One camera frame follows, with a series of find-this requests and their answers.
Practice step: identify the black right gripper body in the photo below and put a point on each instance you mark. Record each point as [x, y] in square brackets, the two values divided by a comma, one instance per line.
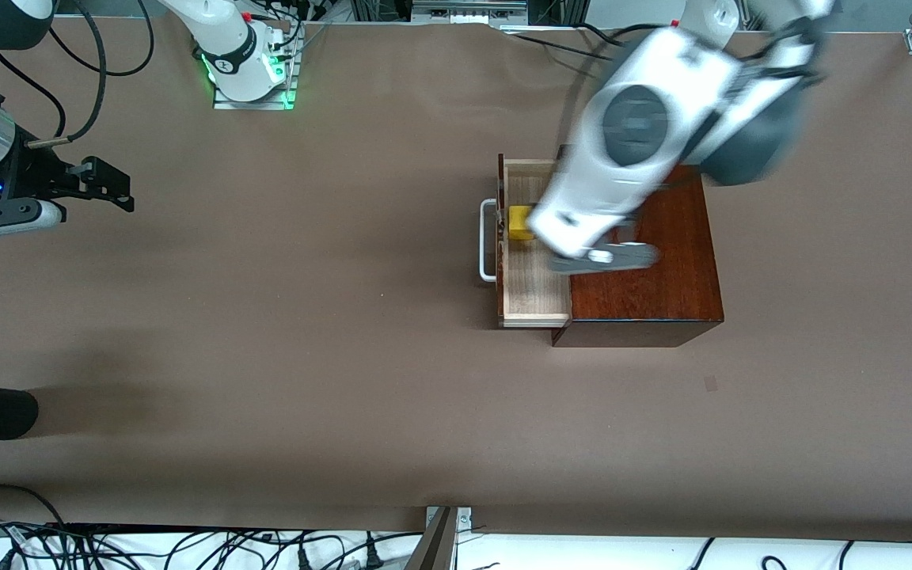
[35, 172]

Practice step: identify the yellow block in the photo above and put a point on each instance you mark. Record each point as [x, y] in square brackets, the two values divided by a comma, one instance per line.
[519, 223]

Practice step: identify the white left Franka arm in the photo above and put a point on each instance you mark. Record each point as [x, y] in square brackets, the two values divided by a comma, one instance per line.
[638, 127]

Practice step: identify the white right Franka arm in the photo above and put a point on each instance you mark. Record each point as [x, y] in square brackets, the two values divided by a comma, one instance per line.
[230, 55]

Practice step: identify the dark wooden drawer cabinet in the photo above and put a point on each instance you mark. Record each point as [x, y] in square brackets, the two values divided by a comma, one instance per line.
[646, 301]

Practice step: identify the paper table cover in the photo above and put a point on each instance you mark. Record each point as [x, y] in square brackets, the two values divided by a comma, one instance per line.
[345, 356]

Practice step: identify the black power plug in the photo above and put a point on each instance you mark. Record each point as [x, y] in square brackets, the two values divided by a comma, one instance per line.
[303, 559]
[373, 558]

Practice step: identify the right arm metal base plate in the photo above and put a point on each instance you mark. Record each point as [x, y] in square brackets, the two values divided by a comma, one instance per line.
[254, 104]

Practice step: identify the grey metal post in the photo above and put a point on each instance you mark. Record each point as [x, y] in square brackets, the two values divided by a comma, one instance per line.
[436, 546]

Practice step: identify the silver corner bracket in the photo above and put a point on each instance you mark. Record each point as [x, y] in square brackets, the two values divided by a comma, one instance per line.
[465, 518]

